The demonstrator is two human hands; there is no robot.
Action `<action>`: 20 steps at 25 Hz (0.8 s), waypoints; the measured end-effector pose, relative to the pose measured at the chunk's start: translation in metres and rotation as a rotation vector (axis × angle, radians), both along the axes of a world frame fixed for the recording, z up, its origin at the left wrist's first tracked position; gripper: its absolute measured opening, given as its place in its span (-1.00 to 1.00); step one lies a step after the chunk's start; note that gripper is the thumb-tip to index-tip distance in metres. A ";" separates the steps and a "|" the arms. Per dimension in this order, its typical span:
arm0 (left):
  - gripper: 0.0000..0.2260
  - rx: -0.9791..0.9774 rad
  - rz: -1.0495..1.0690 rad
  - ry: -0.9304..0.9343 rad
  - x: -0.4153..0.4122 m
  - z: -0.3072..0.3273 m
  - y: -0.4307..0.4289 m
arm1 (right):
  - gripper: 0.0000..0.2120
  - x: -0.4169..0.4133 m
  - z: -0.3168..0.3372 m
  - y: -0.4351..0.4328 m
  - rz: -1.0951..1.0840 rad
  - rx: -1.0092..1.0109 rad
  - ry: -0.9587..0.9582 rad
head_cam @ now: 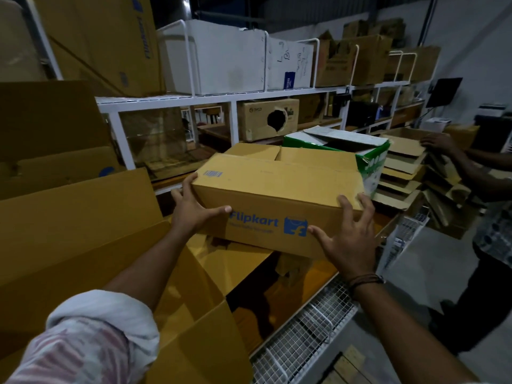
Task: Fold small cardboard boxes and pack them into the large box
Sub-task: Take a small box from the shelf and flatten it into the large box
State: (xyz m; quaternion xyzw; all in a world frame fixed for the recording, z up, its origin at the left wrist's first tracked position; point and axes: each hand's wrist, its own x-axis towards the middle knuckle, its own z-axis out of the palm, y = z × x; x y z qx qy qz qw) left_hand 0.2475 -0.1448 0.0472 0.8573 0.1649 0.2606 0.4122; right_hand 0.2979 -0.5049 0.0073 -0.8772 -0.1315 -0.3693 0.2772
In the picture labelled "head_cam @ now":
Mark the ceiling lamp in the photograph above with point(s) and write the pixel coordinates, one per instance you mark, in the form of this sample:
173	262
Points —
186	3

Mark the taped brown cardboard box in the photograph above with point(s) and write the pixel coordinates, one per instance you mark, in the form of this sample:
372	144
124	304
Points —
20	47

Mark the white metal shelf rack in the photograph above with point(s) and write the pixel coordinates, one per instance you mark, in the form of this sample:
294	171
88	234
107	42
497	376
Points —
232	119

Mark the large white box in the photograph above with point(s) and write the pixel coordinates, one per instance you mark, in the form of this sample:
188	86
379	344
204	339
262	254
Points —
224	59

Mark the person's right hand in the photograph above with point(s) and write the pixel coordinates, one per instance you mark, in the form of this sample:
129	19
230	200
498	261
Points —
356	247

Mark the torn brown cardboard box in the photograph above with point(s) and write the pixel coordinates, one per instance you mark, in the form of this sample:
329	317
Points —
340	63

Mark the person's right forearm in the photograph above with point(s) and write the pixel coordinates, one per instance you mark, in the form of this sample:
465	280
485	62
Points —
400	335

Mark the wooden pallet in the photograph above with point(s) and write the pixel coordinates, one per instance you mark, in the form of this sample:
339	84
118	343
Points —
348	367

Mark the tall blue print cardboard box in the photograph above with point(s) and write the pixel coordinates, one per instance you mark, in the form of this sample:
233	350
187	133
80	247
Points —
100	43

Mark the blue logo small cardboard box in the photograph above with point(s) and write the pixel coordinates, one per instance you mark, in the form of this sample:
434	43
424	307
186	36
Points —
276	183

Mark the plain brown cardboard box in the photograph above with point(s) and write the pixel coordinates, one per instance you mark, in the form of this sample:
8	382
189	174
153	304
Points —
312	109

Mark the person's left forearm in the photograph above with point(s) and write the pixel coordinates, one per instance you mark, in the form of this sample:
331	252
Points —
148	267

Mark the large yellow cardboard box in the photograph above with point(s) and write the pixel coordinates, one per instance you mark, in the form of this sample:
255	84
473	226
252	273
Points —
80	235

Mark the black printer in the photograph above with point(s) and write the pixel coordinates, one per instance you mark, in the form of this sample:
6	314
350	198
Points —
362	113

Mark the pile of flattened cardboard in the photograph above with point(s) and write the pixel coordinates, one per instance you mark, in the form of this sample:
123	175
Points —
400	163

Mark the person's left hand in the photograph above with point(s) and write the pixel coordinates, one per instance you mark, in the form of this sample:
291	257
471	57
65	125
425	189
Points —
192	215

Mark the white box with blue label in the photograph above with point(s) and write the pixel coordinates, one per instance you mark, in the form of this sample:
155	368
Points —
292	63

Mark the green white tape box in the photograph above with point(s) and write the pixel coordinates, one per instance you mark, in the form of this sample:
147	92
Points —
374	167

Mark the Flipkart box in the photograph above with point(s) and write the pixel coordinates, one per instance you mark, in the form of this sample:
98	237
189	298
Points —
48	123

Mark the small white device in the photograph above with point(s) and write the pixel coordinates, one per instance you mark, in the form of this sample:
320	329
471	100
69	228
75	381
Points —
436	124

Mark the wide brown cardboard box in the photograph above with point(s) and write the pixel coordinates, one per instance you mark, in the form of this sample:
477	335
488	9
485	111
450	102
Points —
416	63

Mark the clear plastic sheet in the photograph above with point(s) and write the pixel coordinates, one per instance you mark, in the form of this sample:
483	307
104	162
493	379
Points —
156	135

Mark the striped white shirt sleeve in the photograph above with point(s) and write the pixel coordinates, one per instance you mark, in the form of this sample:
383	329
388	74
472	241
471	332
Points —
92	339

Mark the black monitor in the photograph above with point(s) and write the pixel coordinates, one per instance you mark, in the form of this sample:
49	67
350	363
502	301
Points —
444	91

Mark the cardboard box with round hole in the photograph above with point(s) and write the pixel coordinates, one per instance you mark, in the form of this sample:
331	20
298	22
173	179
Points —
256	123

